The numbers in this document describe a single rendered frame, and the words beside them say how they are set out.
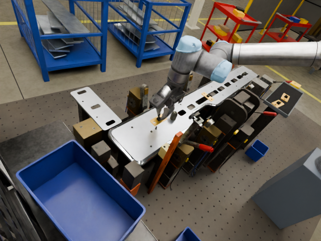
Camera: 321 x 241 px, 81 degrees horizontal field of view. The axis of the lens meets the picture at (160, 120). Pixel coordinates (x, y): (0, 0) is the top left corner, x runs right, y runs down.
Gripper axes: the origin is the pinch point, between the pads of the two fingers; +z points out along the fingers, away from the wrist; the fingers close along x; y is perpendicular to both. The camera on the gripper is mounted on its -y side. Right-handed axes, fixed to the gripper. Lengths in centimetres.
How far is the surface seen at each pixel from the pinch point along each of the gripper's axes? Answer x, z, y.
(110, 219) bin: -19.3, 5.7, -39.4
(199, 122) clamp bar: -17.0, -13.2, -1.0
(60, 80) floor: 174, 107, 30
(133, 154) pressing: -4.9, 8.5, -17.4
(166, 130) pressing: -4.0, 8.1, 3.7
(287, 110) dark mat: -39, -9, 56
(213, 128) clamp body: -19.1, 0.8, 18.2
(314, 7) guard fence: 72, -5, 820
